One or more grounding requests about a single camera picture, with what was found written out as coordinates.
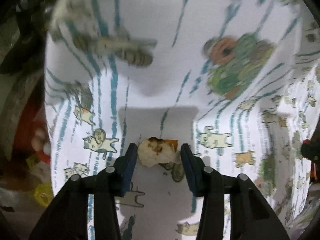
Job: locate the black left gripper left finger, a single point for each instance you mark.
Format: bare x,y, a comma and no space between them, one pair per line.
66,217

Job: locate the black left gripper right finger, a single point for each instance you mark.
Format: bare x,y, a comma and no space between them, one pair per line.
251,215

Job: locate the white food scrap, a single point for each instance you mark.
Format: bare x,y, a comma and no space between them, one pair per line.
154,151

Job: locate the white cat-print trash bag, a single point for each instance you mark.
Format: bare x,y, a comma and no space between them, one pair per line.
237,80

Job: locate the yellow container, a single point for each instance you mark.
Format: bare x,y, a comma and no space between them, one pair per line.
43,194

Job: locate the red bowl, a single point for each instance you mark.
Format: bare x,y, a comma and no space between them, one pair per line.
31,134

